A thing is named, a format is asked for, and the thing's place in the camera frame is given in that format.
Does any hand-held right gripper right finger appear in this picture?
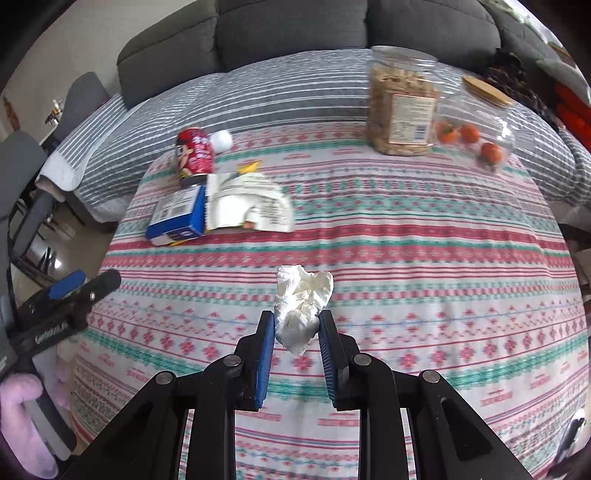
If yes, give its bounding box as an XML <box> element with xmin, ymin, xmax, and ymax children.
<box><xmin>318</xmin><ymin>310</ymin><xmax>532</xmax><ymax>480</ymax></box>

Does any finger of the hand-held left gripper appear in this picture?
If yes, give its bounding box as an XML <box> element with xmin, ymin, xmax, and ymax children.
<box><xmin>69</xmin><ymin>269</ymin><xmax>122</xmax><ymax>319</ymax></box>
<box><xmin>18</xmin><ymin>270</ymin><xmax>89</xmax><ymax>311</ymax></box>

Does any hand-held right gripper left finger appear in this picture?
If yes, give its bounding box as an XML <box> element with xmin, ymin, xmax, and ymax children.
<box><xmin>65</xmin><ymin>310</ymin><xmax>278</xmax><ymax>480</ymax></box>

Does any white tissue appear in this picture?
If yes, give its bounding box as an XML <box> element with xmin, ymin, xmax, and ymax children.
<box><xmin>274</xmin><ymin>264</ymin><xmax>334</xmax><ymax>355</ymax></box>

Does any person's left forearm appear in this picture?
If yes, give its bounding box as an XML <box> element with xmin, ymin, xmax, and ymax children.
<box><xmin>0</xmin><ymin>373</ymin><xmax>60</xmax><ymax>479</ymax></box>

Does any blue white carton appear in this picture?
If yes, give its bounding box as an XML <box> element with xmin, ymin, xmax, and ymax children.
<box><xmin>145</xmin><ymin>185</ymin><xmax>207</xmax><ymax>245</ymax></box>

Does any patterned red green tablecloth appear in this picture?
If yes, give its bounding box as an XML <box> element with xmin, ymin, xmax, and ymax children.
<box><xmin>69</xmin><ymin>124</ymin><xmax>589</xmax><ymax>480</ymax></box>

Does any silver foil wrapper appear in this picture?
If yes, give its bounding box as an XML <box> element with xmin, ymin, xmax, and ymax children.
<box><xmin>203</xmin><ymin>161</ymin><xmax>296</xmax><ymax>234</ymax></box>

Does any red drink can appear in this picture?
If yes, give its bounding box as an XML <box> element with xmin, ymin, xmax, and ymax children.
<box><xmin>174</xmin><ymin>128</ymin><xmax>215</xmax><ymax>188</ymax></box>

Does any striped grey sofa cover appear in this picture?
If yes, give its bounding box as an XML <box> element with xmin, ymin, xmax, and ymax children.
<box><xmin>37</xmin><ymin>48</ymin><xmax>591</xmax><ymax>222</ymax></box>

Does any clear jar of nuts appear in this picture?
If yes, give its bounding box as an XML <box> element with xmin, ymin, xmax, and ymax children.
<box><xmin>367</xmin><ymin>45</ymin><xmax>439</xmax><ymax>156</ymax></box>

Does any clear jar with wooden lid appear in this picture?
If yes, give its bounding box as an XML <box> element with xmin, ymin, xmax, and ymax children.
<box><xmin>434</xmin><ymin>75</ymin><xmax>516</xmax><ymax>174</ymax></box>

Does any grey fabric sofa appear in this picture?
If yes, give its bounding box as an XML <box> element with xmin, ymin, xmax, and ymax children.
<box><xmin>117</xmin><ymin>0</ymin><xmax>591</xmax><ymax>112</ymax></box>

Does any dark patterned cloth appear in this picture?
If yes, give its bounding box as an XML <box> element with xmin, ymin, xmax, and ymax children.
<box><xmin>485</xmin><ymin>51</ymin><xmax>550</xmax><ymax>121</ymax></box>

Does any orange cushion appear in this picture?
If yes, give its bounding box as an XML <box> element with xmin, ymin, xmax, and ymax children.
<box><xmin>554</xmin><ymin>83</ymin><xmax>591</xmax><ymax>148</ymax></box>

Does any grey pillow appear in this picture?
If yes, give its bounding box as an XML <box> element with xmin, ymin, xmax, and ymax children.
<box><xmin>536</xmin><ymin>58</ymin><xmax>591</xmax><ymax>97</ymax></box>

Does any red wall decoration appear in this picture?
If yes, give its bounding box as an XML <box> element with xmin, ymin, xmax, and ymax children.
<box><xmin>2</xmin><ymin>95</ymin><xmax>19</xmax><ymax>130</ymax></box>

